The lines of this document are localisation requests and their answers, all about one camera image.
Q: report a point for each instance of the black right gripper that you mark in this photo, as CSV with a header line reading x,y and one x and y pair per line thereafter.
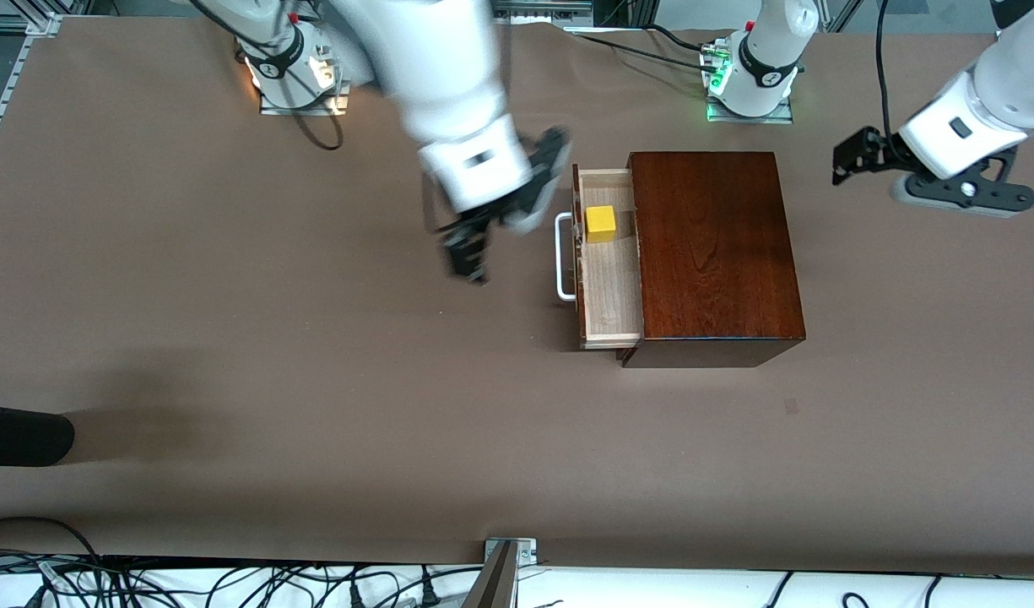
x,y
476,230

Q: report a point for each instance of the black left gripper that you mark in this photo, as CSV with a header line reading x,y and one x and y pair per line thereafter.
x,y
881,150

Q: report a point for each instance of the yellow cube block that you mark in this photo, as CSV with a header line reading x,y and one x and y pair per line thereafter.
x,y
601,224

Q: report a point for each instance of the light wood drawer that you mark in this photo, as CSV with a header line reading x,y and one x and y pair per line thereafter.
x,y
609,287

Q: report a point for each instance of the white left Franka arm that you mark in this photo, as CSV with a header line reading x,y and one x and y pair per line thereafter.
x,y
989,93

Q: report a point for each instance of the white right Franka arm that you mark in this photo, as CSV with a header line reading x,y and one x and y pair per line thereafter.
x,y
432,59

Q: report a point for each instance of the dark brown wooden cabinet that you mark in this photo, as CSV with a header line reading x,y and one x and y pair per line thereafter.
x,y
711,253

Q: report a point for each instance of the metal rack device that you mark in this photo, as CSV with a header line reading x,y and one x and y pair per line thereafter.
x,y
542,10

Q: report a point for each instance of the black ribbed padded cylinder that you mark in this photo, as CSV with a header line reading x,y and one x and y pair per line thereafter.
x,y
18,435

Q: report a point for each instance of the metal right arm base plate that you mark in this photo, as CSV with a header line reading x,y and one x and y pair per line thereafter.
x,y
301,110

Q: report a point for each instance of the small metal corner bracket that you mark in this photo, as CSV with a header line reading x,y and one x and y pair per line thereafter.
x,y
525,549

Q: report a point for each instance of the grey aluminium profile post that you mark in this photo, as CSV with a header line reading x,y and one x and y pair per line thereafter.
x,y
493,583

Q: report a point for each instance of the long aluminium side rail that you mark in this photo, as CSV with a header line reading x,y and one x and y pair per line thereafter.
x,y
2,93

